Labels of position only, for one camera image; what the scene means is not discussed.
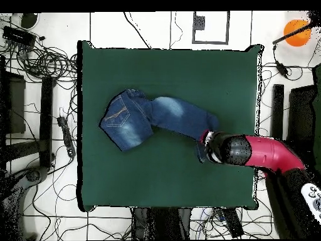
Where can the black stand foot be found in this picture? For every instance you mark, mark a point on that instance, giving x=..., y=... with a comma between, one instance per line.
x=46, y=120
x=277, y=108

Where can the black device box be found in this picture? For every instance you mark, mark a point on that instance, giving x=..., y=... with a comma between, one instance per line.
x=18, y=36

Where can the dark round object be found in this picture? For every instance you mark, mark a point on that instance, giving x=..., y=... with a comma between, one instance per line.
x=29, y=20

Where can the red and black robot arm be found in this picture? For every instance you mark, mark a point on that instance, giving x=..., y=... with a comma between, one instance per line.
x=270, y=153

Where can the black rod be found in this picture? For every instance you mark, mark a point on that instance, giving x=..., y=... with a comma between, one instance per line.
x=288, y=36

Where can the black power adapter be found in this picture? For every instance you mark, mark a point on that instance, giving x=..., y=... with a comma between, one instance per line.
x=282, y=69

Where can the orange round object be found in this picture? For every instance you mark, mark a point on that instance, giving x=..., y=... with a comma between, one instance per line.
x=298, y=40

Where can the dark box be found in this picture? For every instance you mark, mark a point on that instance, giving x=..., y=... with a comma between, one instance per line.
x=301, y=113
x=15, y=105

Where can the grey chair base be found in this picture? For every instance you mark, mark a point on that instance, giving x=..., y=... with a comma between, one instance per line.
x=32, y=175

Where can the dark green table cloth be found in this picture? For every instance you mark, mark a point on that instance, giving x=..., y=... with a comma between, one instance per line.
x=150, y=75

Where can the dark green hanging cloth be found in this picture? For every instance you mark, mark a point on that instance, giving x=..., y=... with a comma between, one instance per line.
x=318, y=113

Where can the black power strip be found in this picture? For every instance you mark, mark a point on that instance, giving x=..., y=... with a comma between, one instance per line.
x=233, y=223
x=66, y=135

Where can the blue denim jeans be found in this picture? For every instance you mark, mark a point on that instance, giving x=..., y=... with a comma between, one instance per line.
x=130, y=120

